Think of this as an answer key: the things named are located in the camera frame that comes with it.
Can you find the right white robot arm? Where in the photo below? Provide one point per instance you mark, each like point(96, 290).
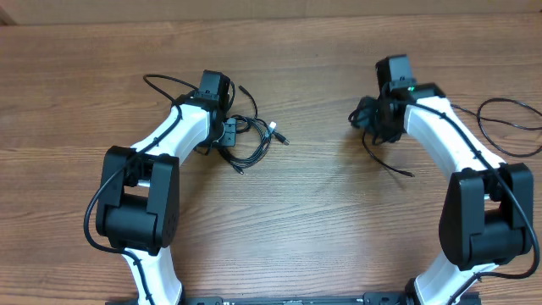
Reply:
point(486, 227)

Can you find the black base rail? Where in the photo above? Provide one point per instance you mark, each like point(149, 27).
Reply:
point(292, 300)

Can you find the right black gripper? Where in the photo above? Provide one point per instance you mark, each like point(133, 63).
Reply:
point(361, 117)

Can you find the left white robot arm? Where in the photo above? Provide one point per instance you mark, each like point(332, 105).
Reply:
point(136, 209)

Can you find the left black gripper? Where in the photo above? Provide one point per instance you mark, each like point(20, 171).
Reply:
point(228, 138)

